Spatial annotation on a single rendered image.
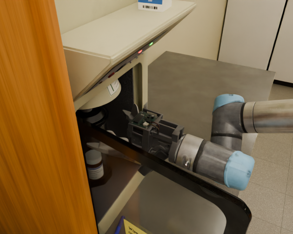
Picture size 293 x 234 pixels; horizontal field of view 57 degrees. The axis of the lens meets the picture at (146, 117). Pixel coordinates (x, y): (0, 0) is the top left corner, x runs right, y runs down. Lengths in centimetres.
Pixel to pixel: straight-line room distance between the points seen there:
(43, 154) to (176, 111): 92
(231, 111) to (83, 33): 40
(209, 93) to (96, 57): 110
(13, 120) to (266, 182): 213
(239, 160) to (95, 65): 34
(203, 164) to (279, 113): 20
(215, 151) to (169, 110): 71
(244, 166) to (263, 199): 168
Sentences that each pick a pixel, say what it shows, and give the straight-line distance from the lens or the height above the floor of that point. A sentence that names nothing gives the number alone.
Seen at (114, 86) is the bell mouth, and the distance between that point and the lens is 63.
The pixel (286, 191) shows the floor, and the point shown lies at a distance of 236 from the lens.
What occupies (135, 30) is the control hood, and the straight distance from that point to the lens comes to 43.
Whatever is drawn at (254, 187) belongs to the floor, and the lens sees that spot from 229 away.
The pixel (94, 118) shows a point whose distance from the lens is 68.
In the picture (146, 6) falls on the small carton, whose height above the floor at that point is 152.
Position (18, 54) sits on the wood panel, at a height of 153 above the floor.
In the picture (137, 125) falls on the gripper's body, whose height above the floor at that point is 129.
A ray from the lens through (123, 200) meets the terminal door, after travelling 48.
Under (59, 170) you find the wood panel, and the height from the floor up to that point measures 137.
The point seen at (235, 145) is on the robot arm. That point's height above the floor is 122.
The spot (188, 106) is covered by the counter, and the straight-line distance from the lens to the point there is 130.
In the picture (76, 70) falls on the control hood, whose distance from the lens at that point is 39.
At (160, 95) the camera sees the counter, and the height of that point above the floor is 94.
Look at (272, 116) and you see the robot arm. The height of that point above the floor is 130.
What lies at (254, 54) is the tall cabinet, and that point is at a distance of 362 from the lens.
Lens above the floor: 164
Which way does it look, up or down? 36 degrees down
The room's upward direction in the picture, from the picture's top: straight up
